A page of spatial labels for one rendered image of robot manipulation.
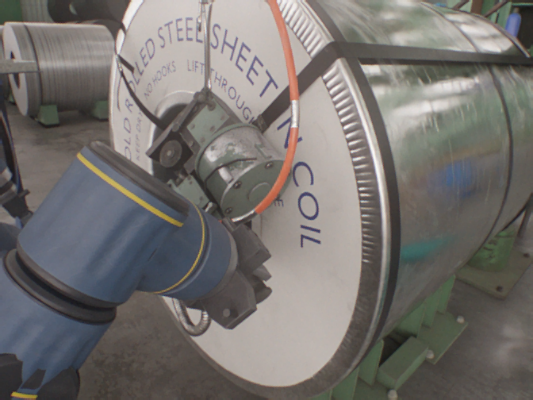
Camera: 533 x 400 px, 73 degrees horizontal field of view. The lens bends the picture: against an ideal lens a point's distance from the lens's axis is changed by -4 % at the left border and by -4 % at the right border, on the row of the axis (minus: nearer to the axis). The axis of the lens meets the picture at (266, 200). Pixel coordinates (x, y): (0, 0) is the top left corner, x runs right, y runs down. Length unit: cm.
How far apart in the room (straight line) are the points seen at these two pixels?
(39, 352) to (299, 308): 60
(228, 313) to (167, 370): 119
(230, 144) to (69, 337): 41
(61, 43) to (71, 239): 556
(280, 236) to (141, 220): 53
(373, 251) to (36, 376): 50
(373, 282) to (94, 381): 122
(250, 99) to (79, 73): 507
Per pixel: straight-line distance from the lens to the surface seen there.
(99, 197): 31
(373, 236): 64
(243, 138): 65
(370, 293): 70
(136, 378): 161
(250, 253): 50
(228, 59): 85
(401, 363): 161
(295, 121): 53
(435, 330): 192
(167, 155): 79
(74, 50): 583
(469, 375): 181
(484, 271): 250
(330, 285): 75
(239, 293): 46
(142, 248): 32
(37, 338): 34
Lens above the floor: 118
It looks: 23 degrees down
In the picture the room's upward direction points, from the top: 3 degrees clockwise
